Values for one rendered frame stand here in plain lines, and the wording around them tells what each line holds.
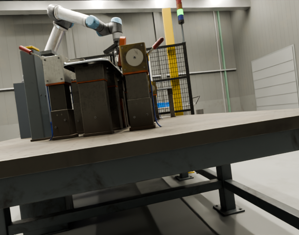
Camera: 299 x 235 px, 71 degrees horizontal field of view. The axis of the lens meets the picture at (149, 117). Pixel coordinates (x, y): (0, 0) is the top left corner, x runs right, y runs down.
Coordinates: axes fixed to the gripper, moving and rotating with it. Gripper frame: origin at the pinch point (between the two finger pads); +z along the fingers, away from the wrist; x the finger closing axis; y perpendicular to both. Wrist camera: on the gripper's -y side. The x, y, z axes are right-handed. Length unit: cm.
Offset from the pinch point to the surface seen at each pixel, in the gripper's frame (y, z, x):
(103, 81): 6, 20, -65
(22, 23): -592, -449, 806
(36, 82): -30, 15, -52
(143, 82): 22, 21, -62
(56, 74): -15, 14, -62
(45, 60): -19, 8, -62
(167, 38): 43, -54, 105
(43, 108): -29, 27, -51
